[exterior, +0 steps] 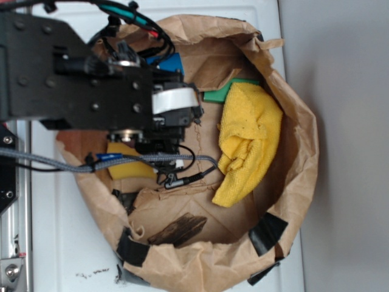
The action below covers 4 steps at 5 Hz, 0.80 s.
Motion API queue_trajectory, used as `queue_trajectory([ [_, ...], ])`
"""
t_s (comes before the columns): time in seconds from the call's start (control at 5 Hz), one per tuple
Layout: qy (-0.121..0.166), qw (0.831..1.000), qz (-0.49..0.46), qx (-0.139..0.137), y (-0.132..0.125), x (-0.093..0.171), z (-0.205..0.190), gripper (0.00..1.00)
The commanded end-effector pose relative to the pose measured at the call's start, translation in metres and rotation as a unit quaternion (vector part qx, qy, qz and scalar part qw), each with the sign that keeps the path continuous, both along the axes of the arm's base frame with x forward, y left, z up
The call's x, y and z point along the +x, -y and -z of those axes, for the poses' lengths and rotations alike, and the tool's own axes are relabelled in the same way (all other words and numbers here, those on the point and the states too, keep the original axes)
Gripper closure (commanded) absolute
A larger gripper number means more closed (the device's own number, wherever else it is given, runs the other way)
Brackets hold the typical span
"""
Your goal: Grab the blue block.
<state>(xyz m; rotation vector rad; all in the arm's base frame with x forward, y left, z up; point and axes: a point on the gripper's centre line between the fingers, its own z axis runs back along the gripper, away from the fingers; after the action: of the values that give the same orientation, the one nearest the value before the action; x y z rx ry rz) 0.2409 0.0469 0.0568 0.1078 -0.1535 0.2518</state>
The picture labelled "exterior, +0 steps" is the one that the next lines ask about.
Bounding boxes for black wire bundle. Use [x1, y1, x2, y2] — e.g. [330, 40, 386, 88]
[0, 0, 176, 61]

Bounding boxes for blue rectangular block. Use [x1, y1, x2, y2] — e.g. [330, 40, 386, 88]
[141, 53, 185, 77]

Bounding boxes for green rectangular block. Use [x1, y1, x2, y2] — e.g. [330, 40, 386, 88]
[204, 78, 260, 103]

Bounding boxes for brown paper bag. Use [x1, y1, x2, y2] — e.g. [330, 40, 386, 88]
[75, 15, 319, 291]

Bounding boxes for yellow sponge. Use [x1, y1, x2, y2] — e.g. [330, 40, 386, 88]
[106, 142, 157, 180]

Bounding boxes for grey braided cable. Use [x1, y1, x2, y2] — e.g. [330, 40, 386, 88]
[0, 148, 220, 191]

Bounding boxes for yellow microfiber cloth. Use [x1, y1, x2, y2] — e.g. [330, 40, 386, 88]
[212, 83, 283, 207]

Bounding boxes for dark wood piece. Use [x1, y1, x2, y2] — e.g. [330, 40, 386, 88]
[148, 213, 208, 247]

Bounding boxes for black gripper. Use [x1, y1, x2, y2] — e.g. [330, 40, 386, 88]
[108, 68, 204, 155]

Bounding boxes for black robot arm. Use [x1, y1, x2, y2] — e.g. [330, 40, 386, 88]
[1, 12, 203, 154]

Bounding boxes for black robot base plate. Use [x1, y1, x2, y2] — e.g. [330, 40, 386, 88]
[1, 123, 18, 215]

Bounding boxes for metal frame rail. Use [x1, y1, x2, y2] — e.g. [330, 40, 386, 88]
[0, 120, 33, 292]

